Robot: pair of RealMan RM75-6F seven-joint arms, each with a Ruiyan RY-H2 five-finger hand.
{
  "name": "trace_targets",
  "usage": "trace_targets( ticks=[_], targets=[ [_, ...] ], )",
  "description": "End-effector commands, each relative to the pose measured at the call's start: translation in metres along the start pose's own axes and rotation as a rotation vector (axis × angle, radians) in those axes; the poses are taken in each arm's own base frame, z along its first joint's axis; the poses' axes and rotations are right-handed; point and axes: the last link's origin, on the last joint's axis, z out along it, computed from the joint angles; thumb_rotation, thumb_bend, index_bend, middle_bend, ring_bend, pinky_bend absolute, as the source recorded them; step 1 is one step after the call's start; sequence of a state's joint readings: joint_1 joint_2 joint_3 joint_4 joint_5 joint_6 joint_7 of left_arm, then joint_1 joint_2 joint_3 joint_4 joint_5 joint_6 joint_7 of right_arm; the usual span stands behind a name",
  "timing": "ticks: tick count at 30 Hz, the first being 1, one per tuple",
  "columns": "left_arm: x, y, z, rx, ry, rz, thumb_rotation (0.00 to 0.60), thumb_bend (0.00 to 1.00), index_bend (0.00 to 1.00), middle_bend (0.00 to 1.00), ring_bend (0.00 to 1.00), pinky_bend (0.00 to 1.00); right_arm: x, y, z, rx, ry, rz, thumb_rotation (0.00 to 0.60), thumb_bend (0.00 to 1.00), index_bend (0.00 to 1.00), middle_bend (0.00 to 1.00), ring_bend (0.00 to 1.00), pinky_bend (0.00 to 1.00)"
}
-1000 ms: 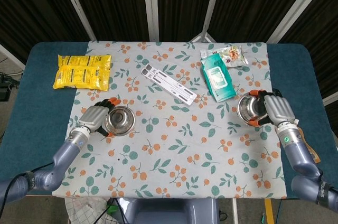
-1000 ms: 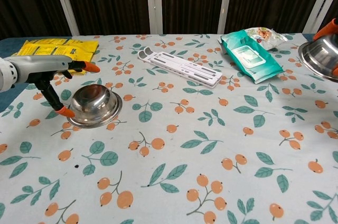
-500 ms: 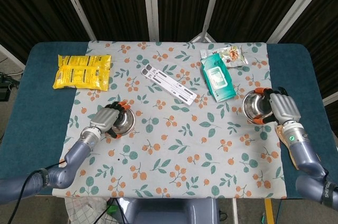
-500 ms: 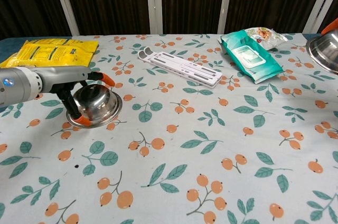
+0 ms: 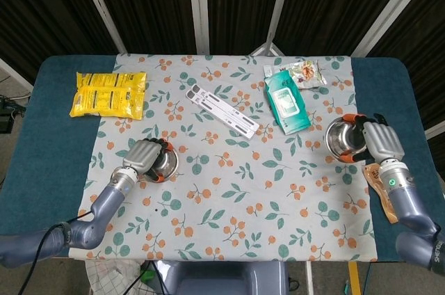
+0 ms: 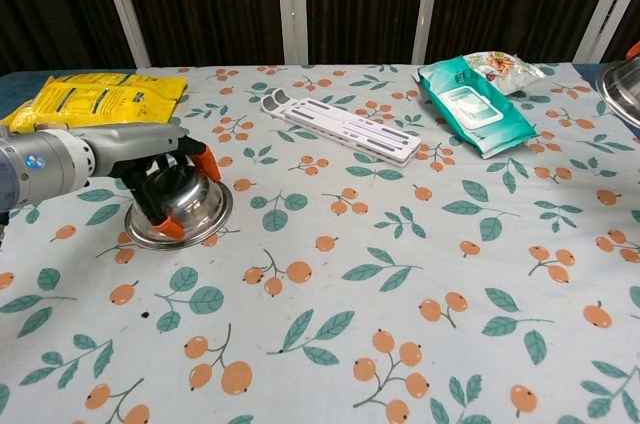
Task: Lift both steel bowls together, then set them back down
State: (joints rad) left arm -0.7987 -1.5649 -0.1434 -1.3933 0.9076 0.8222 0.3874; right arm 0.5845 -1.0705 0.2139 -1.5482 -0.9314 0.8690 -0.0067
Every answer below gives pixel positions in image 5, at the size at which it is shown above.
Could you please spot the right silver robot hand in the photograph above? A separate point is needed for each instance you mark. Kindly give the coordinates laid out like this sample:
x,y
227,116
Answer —
x,y
382,142

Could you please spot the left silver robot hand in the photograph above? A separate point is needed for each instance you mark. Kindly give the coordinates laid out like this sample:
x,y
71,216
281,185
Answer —
x,y
142,156

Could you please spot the stainless steel bowl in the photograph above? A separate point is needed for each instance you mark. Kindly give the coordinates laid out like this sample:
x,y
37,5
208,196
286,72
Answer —
x,y
342,135
167,166

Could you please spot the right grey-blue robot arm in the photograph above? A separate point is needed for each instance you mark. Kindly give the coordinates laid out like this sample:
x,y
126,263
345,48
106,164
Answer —
x,y
408,204

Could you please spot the brown sauce sachet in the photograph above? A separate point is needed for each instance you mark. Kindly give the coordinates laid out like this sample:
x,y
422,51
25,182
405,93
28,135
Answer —
x,y
372,183

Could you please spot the yellow snack bag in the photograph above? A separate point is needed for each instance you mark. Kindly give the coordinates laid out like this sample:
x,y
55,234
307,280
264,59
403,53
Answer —
x,y
104,96

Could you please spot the fruit print tablecloth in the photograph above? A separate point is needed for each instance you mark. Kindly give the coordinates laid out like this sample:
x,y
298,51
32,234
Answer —
x,y
222,187

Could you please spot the blue table cover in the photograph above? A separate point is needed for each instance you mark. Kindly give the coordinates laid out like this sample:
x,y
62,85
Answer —
x,y
52,156

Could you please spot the white folding stand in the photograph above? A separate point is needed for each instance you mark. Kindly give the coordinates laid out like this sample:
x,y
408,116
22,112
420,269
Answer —
x,y
226,114

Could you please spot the clear printed snack packet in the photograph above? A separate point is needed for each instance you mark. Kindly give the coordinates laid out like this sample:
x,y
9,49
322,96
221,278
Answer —
x,y
309,72

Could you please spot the teal wet wipes pack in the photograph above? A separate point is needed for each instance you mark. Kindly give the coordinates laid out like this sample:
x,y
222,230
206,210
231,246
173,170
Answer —
x,y
286,103

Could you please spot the white checked bag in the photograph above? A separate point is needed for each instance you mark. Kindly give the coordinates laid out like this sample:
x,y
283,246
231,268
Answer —
x,y
111,277

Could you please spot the black floor device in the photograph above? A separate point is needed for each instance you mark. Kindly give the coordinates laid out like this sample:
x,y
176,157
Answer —
x,y
5,117

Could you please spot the grey-blue robot torso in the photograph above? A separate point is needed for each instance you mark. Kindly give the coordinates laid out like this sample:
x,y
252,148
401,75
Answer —
x,y
222,279

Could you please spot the white tripod stand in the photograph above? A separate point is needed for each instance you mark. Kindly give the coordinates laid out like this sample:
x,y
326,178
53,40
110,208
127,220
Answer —
x,y
267,46

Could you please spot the dark folding screen white frame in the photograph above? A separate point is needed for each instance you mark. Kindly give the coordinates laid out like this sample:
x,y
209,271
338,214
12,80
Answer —
x,y
236,2

